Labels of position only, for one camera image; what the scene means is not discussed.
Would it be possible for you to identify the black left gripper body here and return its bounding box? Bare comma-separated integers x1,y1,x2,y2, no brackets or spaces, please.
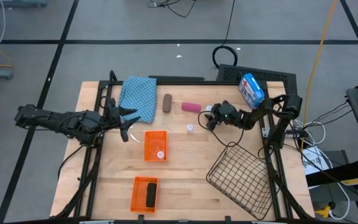
99,98,129,142

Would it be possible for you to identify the blue first aid kit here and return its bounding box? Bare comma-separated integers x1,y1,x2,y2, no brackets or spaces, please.
238,73,265,109

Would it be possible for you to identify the black coiled floor cable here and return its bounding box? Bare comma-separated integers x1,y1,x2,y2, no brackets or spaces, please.
211,0,239,70

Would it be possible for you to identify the orange plastic basket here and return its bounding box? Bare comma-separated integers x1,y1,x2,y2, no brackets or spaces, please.
130,176,159,214
144,130,168,162

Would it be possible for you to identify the yellow power plug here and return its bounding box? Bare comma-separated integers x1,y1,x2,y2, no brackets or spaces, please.
314,203,335,218

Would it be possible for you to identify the black flat bar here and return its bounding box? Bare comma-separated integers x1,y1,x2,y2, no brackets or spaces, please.
148,75,205,82

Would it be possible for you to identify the black bandage roll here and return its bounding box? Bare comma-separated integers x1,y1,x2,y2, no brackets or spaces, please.
145,182,158,208

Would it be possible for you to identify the white printed paper bag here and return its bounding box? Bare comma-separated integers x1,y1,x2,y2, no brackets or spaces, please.
301,146,334,177

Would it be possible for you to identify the brown bandage roll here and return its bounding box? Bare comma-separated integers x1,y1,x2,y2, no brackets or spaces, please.
162,93,173,113

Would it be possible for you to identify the black wire basket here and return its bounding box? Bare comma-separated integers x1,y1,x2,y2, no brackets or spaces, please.
206,141,279,220

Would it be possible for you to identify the white power cable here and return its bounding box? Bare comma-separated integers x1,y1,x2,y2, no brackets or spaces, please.
331,182,352,218

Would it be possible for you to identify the black cable bundle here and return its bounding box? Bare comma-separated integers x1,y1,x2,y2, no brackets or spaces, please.
147,0,198,18

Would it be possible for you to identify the yellow cable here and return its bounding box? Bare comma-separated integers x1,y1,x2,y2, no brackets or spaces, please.
303,0,338,125

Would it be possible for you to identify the black beam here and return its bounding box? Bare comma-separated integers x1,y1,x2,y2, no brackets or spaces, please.
305,157,358,188

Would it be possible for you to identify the blue patterned drawstring pouch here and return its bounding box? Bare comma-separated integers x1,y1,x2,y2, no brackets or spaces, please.
118,75,158,143

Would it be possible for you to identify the black metal table frame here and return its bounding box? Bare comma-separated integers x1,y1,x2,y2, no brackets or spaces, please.
53,70,315,220

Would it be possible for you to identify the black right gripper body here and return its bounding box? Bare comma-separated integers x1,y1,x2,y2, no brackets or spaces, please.
213,100,239,124

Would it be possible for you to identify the pink bandage roll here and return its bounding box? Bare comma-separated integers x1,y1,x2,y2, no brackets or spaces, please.
181,101,202,114

